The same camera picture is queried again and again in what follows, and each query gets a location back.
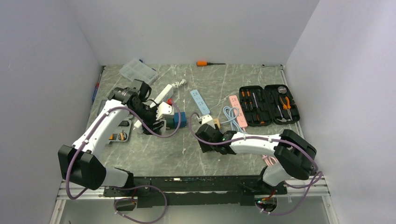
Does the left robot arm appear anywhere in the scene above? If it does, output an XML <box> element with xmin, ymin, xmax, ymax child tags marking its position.
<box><xmin>58</xmin><ymin>79</ymin><xmax>159</xmax><ymax>196</ymax></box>

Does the black tool case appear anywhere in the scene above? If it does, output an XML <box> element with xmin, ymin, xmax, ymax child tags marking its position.
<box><xmin>239</xmin><ymin>84</ymin><xmax>300</xmax><ymax>127</ymax></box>

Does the pink power strip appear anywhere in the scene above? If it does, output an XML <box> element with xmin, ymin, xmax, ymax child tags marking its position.
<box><xmin>228</xmin><ymin>95</ymin><xmax>279</xmax><ymax>168</ymax></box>

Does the blue red pen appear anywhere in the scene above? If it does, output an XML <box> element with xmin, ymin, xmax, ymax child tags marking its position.
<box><xmin>92</xmin><ymin>74</ymin><xmax>102</xmax><ymax>102</ymax></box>

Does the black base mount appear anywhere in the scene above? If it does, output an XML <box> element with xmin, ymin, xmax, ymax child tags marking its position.
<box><xmin>103</xmin><ymin>175</ymin><xmax>287</xmax><ymax>208</ymax></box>

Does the clear plastic organizer box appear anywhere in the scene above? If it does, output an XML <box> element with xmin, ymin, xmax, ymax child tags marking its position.
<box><xmin>119</xmin><ymin>59</ymin><xmax>158</xmax><ymax>84</ymax></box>

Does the white power strip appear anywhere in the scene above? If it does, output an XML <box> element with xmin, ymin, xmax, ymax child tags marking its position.
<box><xmin>134</xmin><ymin>79</ymin><xmax>187</xmax><ymax>134</ymax></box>

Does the dark green cube socket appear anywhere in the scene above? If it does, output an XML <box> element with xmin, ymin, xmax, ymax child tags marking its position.
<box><xmin>165</xmin><ymin>115</ymin><xmax>175</xmax><ymax>129</ymax></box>

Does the blue cube socket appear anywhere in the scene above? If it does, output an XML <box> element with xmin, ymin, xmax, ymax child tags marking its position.
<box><xmin>173</xmin><ymin>112</ymin><xmax>187</xmax><ymax>128</ymax></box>

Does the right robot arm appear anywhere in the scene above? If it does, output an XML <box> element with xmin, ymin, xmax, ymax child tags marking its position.
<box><xmin>192</xmin><ymin>124</ymin><xmax>318</xmax><ymax>194</ymax></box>

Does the light blue power strip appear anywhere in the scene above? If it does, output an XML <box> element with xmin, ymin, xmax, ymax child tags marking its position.
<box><xmin>189</xmin><ymin>89</ymin><xmax>247</xmax><ymax>133</ymax></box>

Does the orange handled screwdriver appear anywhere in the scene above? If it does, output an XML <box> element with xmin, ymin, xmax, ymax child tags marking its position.
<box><xmin>196</xmin><ymin>61</ymin><xmax>225</xmax><ymax>67</ymax></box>

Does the beige cube socket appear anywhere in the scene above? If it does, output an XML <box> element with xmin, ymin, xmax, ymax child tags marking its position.
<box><xmin>213</xmin><ymin>118</ymin><xmax>221</xmax><ymax>130</ymax></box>

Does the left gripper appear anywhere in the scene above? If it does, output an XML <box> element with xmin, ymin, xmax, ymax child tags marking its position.
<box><xmin>131</xmin><ymin>103</ymin><xmax>165</xmax><ymax>136</ymax></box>

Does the grey tool tray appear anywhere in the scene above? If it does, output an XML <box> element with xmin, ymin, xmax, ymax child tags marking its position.
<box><xmin>92</xmin><ymin>109</ymin><xmax>134</xmax><ymax>144</ymax></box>

